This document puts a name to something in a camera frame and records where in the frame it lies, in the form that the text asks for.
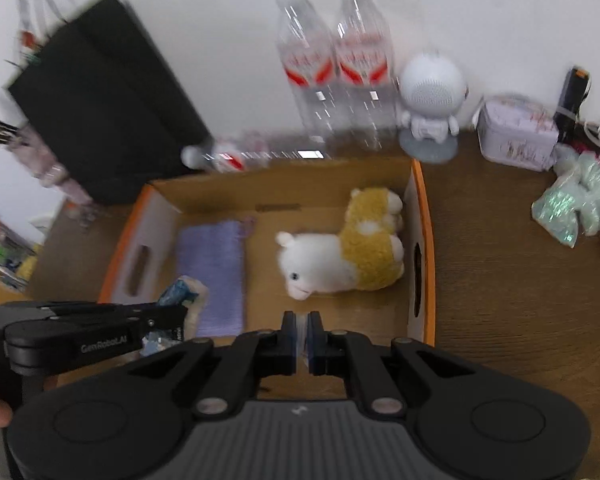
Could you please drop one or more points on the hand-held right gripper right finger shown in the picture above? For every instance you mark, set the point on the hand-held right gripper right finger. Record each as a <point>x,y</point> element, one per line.
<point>311,332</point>

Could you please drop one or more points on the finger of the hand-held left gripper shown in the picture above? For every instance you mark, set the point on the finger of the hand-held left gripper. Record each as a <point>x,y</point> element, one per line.
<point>165,320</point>
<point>105,306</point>

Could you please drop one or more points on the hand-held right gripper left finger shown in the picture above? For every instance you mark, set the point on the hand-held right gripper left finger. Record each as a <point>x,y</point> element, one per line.
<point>291,332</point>

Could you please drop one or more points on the cardboard box with orange edge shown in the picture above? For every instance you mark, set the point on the cardboard box with orange edge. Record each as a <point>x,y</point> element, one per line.
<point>330,310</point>

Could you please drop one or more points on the purple knitted pouch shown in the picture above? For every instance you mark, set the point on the purple knitted pouch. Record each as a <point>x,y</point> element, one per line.
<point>212,270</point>

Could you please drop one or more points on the white and yellow alpaca plush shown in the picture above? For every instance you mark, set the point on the white and yellow alpaca plush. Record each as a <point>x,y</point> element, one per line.
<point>330,260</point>

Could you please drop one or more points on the colourful shelf clutter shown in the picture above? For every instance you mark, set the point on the colourful shelf clutter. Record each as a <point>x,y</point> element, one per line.
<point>5,255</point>

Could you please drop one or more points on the artificial flower branch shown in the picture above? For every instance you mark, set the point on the artificial flower branch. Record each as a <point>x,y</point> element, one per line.
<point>55,175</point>

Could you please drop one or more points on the clear water bottle red label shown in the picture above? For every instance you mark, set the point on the clear water bottle red label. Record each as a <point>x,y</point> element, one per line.
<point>305,60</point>
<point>230,157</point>
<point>362,60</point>

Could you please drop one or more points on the black paper bag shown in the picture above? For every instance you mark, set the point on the black paper bag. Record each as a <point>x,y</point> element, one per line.
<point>105,110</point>

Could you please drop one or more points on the white robot figure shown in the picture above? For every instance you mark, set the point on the white robot figure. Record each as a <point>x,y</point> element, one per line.
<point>430,85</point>

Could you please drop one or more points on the lavender tin box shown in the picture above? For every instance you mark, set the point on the lavender tin box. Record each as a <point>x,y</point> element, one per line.
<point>515,135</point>

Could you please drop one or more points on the black flashlight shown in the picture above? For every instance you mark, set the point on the black flashlight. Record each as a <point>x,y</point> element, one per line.
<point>572,90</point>

